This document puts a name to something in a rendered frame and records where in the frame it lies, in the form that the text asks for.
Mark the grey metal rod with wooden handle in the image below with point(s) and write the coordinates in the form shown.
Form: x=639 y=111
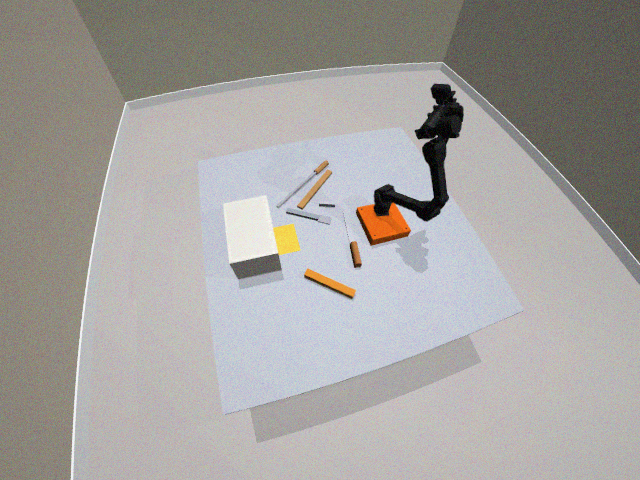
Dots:
x=316 y=172

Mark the orange bar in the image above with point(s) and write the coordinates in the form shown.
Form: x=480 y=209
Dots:
x=329 y=283

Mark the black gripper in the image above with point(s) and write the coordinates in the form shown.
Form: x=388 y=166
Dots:
x=443 y=94

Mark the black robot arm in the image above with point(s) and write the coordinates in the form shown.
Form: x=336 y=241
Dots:
x=434 y=153

